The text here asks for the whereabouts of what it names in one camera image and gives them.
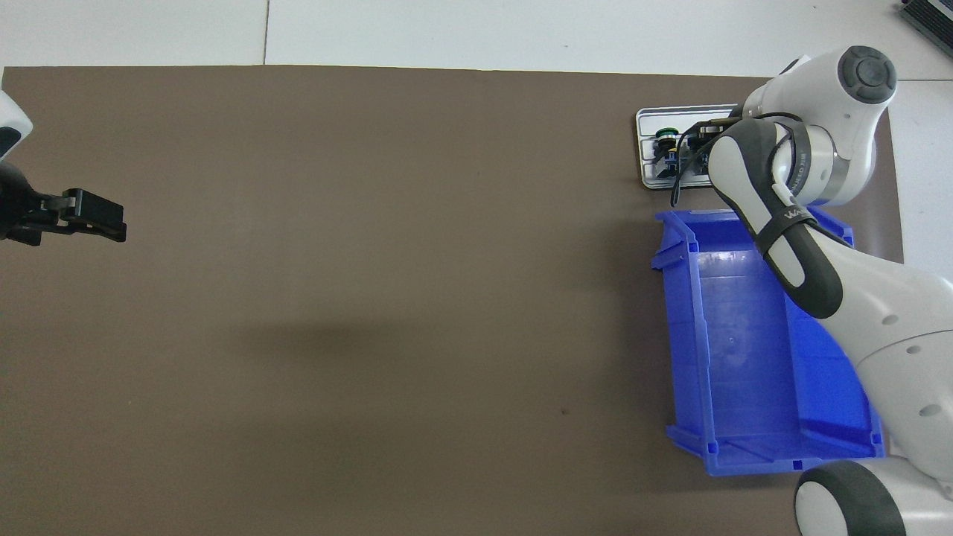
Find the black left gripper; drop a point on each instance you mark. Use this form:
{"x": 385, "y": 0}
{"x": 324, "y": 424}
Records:
{"x": 22, "y": 212}

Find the blue plastic storage bin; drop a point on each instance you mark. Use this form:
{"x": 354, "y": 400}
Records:
{"x": 744, "y": 357}

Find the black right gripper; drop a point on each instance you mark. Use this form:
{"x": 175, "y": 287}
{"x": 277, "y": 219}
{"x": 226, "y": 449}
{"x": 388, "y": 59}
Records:
{"x": 707, "y": 134}

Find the green push button switch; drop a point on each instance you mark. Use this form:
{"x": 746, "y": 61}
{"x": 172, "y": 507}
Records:
{"x": 666, "y": 138}

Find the grey metal tray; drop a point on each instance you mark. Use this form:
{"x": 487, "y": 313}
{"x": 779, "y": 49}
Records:
{"x": 692, "y": 113}

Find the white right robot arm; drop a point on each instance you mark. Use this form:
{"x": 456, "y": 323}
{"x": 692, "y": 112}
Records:
{"x": 893, "y": 335}

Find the brown table mat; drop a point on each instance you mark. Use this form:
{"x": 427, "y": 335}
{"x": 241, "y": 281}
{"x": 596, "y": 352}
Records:
{"x": 372, "y": 298}

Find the dark keyboard device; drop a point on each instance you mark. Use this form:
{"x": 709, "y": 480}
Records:
{"x": 934, "y": 15}

